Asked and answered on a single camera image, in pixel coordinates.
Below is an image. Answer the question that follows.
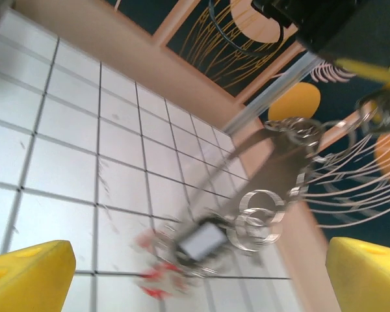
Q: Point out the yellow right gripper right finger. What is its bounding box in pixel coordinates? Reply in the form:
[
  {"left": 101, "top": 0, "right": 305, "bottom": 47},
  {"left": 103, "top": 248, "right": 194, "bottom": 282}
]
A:
[{"left": 324, "top": 236, "right": 390, "bottom": 312}]

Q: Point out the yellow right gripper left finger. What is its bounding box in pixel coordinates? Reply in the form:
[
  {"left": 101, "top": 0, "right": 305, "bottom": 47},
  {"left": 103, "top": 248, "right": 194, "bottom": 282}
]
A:
[{"left": 0, "top": 239, "right": 77, "bottom": 312}]

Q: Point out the silver keyring chain red tag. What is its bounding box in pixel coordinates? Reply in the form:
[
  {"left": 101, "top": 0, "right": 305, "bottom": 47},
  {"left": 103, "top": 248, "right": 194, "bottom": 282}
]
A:
[{"left": 135, "top": 93, "right": 386, "bottom": 299}]

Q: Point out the aluminium corner post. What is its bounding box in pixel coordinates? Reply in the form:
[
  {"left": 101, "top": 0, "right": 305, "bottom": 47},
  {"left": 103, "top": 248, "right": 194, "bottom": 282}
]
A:
[{"left": 222, "top": 51, "right": 324, "bottom": 136}]

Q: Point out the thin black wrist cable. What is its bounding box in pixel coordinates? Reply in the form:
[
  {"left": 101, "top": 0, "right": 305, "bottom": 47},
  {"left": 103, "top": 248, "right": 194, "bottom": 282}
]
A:
[{"left": 209, "top": 0, "right": 286, "bottom": 59}]

